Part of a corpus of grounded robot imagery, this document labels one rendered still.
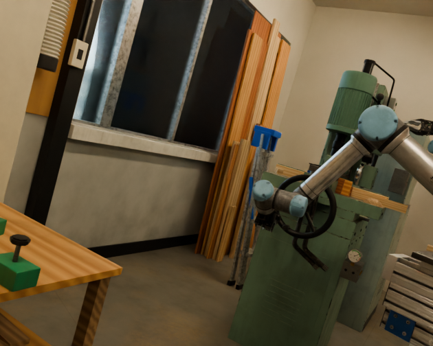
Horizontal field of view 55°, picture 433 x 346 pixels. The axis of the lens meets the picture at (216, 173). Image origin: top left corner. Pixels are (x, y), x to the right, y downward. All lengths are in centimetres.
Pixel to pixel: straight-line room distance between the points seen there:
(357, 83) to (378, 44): 258
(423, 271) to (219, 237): 218
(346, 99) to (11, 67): 151
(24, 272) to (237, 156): 256
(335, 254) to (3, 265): 146
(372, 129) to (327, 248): 84
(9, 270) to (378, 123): 111
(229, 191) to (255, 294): 140
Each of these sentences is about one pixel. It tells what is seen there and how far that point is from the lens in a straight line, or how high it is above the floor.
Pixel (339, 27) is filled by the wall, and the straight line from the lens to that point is 490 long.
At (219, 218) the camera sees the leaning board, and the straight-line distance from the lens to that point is 347.
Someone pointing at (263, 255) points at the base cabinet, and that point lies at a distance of 217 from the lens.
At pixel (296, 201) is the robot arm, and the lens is 145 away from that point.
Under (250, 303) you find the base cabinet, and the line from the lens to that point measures 224.
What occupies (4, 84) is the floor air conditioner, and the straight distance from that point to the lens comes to 180.
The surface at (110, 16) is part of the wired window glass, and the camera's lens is 260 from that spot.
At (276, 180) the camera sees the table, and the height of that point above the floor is 87.
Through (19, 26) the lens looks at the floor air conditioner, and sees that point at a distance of 181.
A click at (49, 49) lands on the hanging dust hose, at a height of 116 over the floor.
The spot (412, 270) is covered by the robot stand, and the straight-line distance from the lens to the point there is 160.
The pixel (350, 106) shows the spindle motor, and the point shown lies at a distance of 217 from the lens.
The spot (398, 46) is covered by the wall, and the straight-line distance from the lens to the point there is 471.
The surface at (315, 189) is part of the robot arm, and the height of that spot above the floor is 92.
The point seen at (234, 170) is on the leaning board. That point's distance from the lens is 343.
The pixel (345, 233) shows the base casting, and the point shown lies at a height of 74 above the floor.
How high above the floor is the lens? 101
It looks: 5 degrees down
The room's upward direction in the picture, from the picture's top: 16 degrees clockwise
